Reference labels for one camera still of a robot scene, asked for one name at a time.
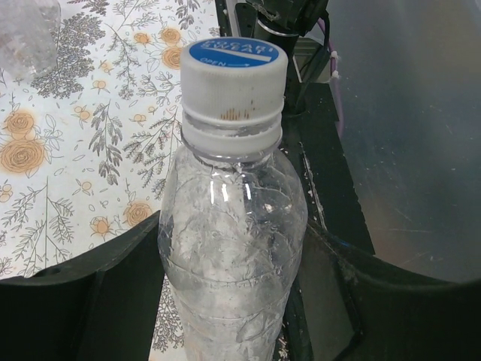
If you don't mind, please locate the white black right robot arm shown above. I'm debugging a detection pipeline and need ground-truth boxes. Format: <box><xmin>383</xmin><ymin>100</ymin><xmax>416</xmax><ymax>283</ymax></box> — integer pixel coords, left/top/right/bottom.
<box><xmin>247</xmin><ymin>0</ymin><xmax>328</xmax><ymax>36</ymax></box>

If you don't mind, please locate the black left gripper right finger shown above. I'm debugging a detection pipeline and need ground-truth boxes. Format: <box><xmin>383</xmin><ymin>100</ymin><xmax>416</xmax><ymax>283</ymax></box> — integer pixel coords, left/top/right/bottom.
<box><xmin>284</xmin><ymin>221</ymin><xmax>480</xmax><ymax>360</ymax></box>

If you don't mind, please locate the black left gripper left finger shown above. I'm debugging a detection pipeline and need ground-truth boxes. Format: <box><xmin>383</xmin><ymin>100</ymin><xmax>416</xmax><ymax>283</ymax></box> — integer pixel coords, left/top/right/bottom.
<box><xmin>1</xmin><ymin>213</ymin><xmax>165</xmax><ymax>360</ymax></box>

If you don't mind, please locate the clear plastic bottle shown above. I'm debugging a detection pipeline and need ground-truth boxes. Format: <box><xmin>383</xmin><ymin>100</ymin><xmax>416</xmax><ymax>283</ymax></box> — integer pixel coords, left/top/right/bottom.
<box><xmin>1</xmin><ymin>0</ymin><xmax>61</xmax><ymax>80</ymax></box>
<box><xmin>158</xmin><ymin>136</ymin><xmax>308</xmax><ymax>360</ymax></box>

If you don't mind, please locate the blue white bottle cap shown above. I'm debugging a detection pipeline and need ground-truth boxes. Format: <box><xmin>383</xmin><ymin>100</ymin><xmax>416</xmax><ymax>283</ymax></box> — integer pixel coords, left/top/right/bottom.
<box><xmin>180</xmin><ymin>37</ymin><xmax>288</xmax><ymax>157</ymax></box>

